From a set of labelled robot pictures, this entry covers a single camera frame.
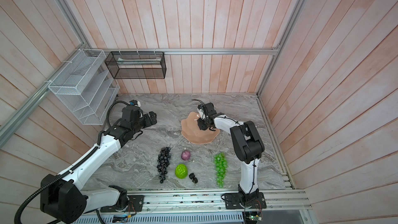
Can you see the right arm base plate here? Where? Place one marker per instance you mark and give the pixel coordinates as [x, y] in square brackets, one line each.
[243, 201]

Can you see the green circuit board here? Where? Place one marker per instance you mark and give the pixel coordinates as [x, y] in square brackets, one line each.
[252, 219]

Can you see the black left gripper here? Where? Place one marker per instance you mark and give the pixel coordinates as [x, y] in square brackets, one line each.
[148, 122]

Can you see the peach scalloped fruit bowl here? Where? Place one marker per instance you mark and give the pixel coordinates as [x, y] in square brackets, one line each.
[192, 132]

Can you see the white wire mesh shelf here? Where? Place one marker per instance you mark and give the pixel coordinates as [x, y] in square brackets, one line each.
[85, 88]

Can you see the green grape bunch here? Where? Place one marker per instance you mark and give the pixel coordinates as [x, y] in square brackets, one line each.
[221, 166]

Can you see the dark purple grape bunch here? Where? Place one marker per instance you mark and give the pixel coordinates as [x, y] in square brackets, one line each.
[163, 163]

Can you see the purple fake fig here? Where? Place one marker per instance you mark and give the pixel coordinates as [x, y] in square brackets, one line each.
[185, 155]

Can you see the aluminium front rail frame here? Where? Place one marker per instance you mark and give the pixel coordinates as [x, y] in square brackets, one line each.
[201, 200]

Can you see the black wire mesh basket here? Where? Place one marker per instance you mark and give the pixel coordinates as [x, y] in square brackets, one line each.
[136, 64]

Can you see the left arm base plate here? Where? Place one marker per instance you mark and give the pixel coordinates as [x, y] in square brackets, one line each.
[130, 203]

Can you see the small black berry cluster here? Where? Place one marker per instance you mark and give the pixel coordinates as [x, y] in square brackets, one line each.
[193, 178]

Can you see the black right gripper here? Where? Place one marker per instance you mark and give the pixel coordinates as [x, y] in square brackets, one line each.
[200, 123]

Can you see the green fake lime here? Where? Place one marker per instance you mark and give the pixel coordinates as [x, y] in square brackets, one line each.
[181, 171]

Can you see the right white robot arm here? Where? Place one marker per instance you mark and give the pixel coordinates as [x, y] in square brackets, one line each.
[247, 143]

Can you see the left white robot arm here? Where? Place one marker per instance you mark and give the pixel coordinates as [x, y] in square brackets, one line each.
[62, 196]

